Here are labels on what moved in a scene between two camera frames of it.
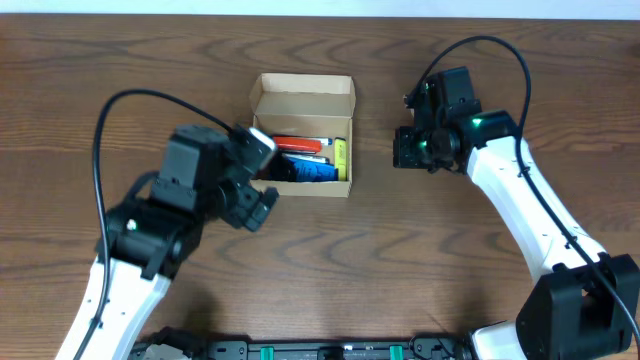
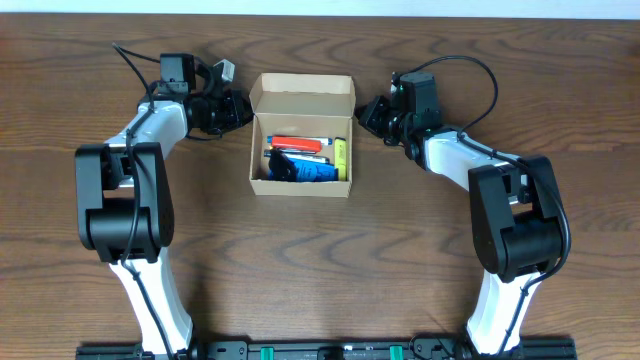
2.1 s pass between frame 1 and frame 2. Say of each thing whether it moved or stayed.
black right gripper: moved
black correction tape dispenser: stayed
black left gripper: moved
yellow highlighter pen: stayed
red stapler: stayed
